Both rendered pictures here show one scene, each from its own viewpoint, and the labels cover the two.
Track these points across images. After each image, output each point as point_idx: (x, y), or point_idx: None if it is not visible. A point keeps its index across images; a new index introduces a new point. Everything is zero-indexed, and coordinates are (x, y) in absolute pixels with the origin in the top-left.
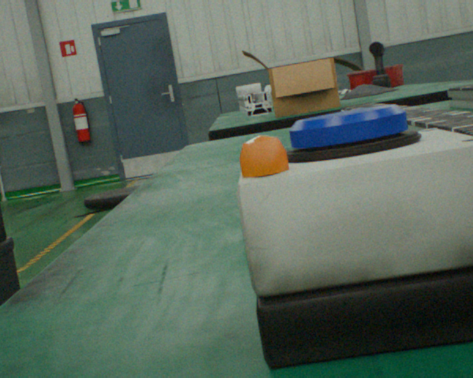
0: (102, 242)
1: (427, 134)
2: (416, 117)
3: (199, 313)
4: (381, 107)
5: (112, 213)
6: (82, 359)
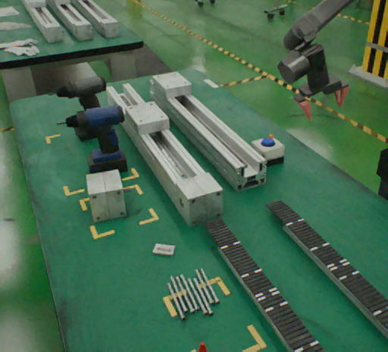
0: (366, 193)
1: (262, 147)
2: (355, 273)
3: (292, 161)
4: (264, 139)
5: None
6: (295, 152)
